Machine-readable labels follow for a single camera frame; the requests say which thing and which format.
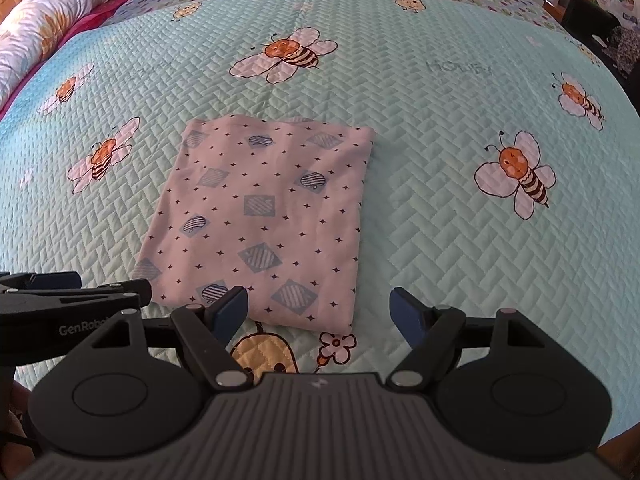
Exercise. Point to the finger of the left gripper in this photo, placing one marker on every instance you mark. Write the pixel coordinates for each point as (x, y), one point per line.
(41, 299)
(55, 280)

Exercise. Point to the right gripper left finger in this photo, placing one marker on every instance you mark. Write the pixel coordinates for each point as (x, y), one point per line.
(204, 335)

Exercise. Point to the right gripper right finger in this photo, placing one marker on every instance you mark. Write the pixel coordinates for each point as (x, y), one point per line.
(431, 334)

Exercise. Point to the white patterned baby garment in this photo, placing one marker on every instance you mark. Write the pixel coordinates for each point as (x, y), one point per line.
(273, 207)

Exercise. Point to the black chair with clothes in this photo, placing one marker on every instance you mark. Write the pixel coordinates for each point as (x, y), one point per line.
(616, 46)

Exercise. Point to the left hand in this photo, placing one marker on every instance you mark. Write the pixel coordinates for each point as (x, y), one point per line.
(15, 458)

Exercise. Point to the floral long pillow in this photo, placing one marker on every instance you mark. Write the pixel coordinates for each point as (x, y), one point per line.
(32, 31)

